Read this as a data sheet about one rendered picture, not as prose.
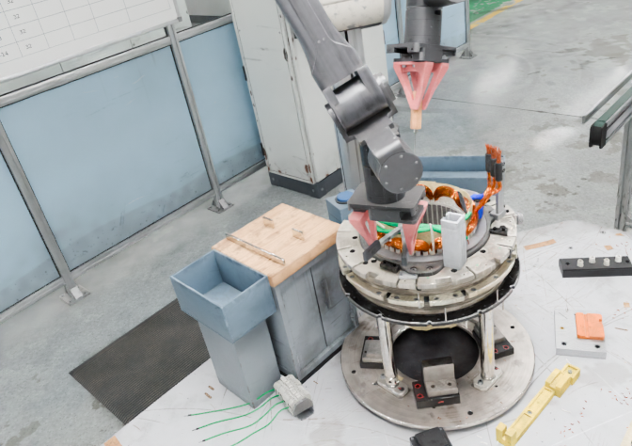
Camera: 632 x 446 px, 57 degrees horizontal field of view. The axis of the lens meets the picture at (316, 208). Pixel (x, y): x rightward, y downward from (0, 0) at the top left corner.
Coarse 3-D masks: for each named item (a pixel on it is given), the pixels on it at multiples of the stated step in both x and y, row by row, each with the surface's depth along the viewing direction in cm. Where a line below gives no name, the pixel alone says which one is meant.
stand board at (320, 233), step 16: (288, 208) 127; (256, 224) 123; (288, 224) 121; (304, 224) 120; (320, 224) 119; (336, 224) 118; (224, 240) 120; (256, 240) 117; (272, 240) 116; (288, 240) 115; (304, 240) 114; (320, 240) 113; (240, 256) 113; (256, 256) 112; (288, 256) 111; (304, 256) 110; (272, 272) 107; (288, 272) 108
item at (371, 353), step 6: (366, 342) 121; (372, 342) 119; (378, 342) 119; (366, 348) 119; (372, 348) 118; (378, 348) 117; (366, 354) 118; (372, 354) 116; (378, 354) 116; (366, 360) 117; (372, 360) 117; (378, 360) 117
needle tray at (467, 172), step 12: (420, 156) 138; (432, 156) 137; (444, 156) 136; (456, 156) 135; (468, 156) 134; (480, 156) 133; (504, 156) 131; (432, 168) 138; (444, 168) 137; (456, 168) 136; (468, 168) 135; (480, 168) 134; (420, 180) 129; (432, 180) 128; (444, 180) 127; (456, 180) 126; (468, 180) 125; (480, 180) 124; (480, 192) 126
